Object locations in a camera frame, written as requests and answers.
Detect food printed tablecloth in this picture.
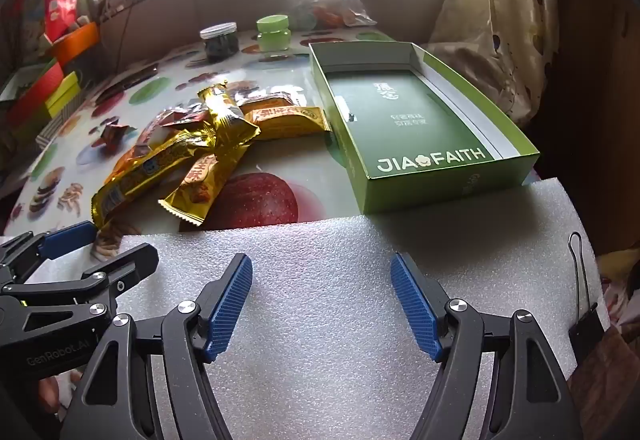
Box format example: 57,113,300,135
0,28,426,246

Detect cream patterned curtain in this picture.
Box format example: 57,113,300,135
430,0,561,126

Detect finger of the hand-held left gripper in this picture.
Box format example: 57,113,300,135
2,243,160,322
0,221,99,293

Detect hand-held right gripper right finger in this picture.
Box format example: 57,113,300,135
390,253,583,440

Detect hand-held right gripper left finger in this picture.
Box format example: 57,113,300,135
60,253,254,440

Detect orange grey snack pouch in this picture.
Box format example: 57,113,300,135
227,80,301,111

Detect black binder clip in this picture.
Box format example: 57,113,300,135
568,231,608,366

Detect green cardboard box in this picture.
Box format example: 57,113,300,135
307,40,541,216

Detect white red candy packet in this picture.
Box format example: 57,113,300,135
135,105,211,146

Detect large gold snack packet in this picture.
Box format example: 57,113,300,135
91,133,216,228

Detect person's left hand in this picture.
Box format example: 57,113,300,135
39,369,84,417

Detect white foam sheet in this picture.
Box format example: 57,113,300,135
0,176,613,440

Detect yellow green box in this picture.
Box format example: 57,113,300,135
45,72,81,118

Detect long gold snack packet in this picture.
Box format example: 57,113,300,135
197,80,261,161

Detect red triangular snack packet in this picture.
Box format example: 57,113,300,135
97,117,136,153

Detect dark jar with clear lid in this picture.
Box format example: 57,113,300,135
200,22,241,64

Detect orange gold snack packet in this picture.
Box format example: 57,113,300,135
159,145,251,226

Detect orange box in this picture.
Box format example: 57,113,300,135
47,22,101,64

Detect black smartphone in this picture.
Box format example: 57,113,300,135
97,63,161,96

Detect green plastic jar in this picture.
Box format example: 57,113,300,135
256,15,292,54

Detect red green box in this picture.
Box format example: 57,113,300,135
0,60,66,123

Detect thin black cable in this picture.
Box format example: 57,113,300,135
116,3,135,68

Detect yellow snack packet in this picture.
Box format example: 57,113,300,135
245,105,332,141

